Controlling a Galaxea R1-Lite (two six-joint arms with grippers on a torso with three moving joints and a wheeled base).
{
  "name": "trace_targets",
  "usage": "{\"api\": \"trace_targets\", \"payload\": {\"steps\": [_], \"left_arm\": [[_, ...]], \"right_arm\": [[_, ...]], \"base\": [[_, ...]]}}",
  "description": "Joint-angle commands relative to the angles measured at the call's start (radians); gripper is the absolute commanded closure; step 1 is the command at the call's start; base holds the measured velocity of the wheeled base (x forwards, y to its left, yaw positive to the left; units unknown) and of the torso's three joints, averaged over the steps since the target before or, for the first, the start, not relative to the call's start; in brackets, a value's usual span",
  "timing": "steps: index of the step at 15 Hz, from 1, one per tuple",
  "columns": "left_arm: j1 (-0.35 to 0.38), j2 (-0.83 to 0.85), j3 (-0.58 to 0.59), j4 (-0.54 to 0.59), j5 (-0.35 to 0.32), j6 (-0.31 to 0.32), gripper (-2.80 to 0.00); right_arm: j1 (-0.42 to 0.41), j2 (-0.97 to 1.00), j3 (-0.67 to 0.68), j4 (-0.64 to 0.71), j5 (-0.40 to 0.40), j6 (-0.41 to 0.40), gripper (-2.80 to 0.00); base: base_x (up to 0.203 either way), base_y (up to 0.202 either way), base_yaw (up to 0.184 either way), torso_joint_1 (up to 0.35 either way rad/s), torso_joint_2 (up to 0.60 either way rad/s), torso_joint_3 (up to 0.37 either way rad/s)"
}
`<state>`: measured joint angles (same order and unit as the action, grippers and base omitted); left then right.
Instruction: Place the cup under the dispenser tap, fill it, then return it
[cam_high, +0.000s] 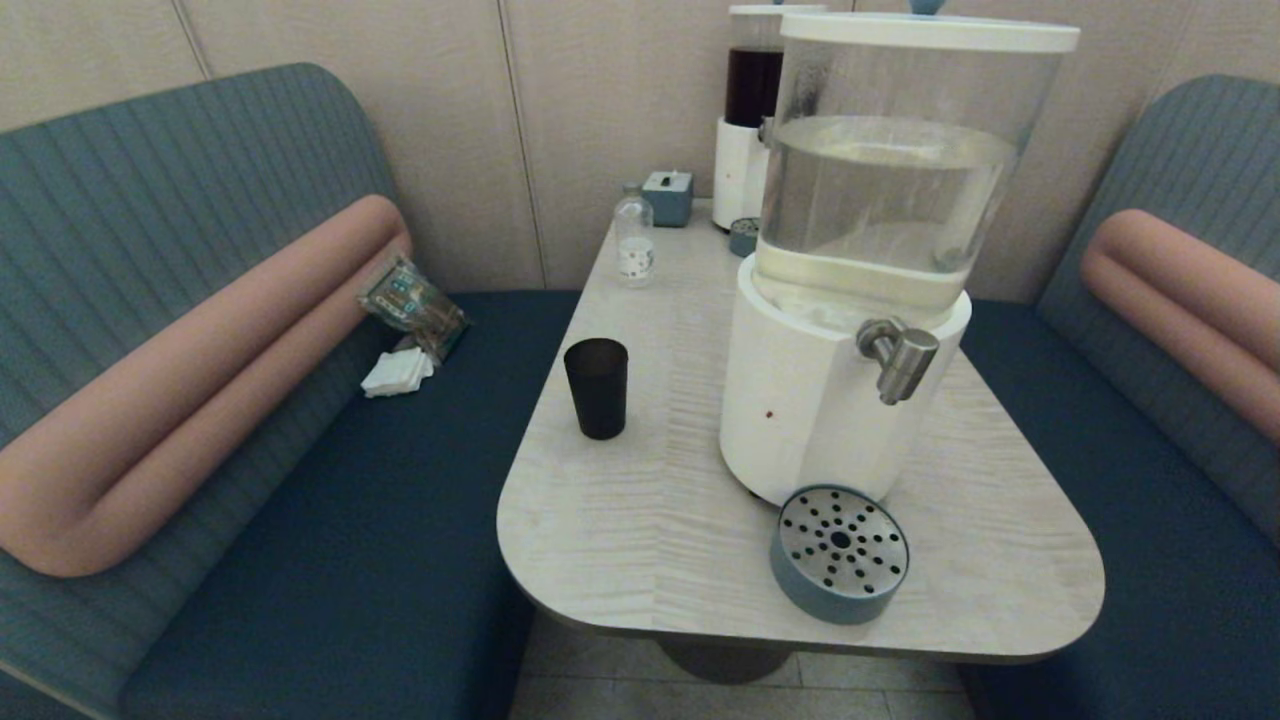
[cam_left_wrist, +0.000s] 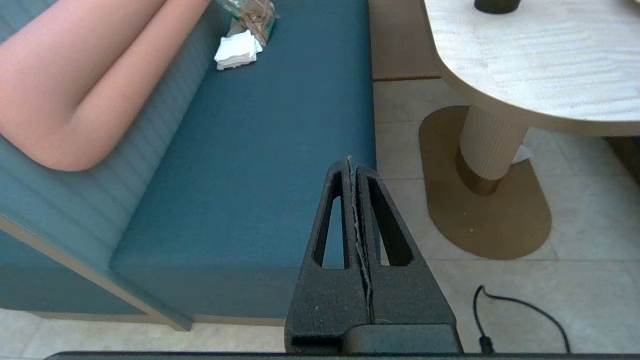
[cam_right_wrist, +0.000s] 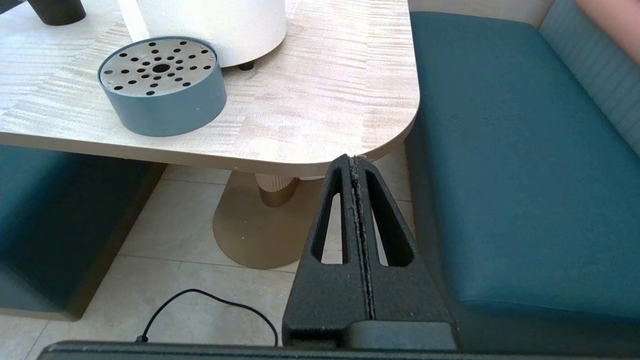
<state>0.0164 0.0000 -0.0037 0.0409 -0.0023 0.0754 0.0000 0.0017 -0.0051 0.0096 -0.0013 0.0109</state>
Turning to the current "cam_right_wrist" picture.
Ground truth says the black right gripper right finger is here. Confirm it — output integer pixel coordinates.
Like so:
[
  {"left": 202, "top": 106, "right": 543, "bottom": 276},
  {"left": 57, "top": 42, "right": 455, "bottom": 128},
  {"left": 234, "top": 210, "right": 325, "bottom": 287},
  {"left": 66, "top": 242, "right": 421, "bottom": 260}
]
[{"left": 353, "top": 156, "right": 458, "bottom": 326}]

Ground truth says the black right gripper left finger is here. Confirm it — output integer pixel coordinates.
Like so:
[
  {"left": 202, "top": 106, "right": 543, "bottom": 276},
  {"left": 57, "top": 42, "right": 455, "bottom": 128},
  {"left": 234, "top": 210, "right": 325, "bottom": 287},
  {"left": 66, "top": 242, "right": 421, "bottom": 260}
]
[{"left": 281, "top": 154, "right": 375, "bottom": 348}]

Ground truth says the black plastic cup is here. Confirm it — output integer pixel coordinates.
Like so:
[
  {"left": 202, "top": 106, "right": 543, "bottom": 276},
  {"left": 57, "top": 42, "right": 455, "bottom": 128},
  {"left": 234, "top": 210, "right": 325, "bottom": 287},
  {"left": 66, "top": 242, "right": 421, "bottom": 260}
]
[{"left": 27, "top": 0, "right": 87, "bottom": 26}]

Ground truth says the round blue drip tray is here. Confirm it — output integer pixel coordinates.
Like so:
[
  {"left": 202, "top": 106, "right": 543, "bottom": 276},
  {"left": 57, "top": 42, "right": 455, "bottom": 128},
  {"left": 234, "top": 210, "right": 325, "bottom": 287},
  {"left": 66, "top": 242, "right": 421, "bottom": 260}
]
[{"left": 97, "top": 36, "right": 228, "bottom": 138}]

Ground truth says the large clear water dispenser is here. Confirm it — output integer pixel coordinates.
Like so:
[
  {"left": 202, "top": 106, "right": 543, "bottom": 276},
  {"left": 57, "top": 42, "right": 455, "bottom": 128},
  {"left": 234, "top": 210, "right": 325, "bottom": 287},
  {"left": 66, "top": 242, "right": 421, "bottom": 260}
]
[{"left": 117, "top": 0, "right": 287, "bottom": 71}]

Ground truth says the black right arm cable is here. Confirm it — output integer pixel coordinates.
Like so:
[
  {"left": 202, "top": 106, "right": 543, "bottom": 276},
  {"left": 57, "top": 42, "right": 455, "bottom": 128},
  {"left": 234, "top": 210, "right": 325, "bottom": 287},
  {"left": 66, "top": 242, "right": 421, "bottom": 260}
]
[{"left": 135, "top": 288, "right": 279, "bottom": 347}]

